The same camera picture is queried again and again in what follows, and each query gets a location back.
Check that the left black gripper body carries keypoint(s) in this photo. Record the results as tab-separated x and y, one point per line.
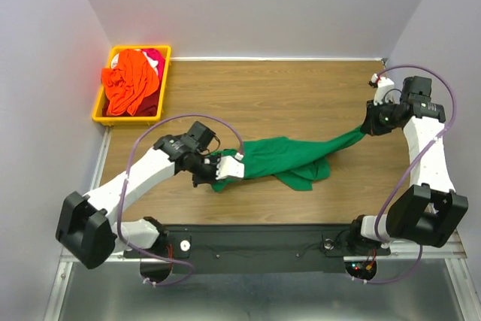
201	167

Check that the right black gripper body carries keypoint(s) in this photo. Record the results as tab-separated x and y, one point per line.
382	117

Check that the green t shirt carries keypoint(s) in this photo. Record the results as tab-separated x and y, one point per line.
297	164

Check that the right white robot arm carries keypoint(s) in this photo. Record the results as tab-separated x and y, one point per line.
429	211

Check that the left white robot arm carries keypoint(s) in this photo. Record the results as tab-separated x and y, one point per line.
160	162

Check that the orange t shirt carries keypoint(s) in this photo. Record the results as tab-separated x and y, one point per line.
129	80

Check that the pink white t shirt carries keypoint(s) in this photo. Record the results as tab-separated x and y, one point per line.
154	57

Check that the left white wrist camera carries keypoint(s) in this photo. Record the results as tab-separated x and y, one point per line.
230	167

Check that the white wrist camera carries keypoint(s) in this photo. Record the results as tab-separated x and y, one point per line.
230	167
384	88

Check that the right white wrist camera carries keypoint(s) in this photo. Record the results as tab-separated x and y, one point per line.
384	88

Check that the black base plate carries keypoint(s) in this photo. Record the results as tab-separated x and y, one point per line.
235	249

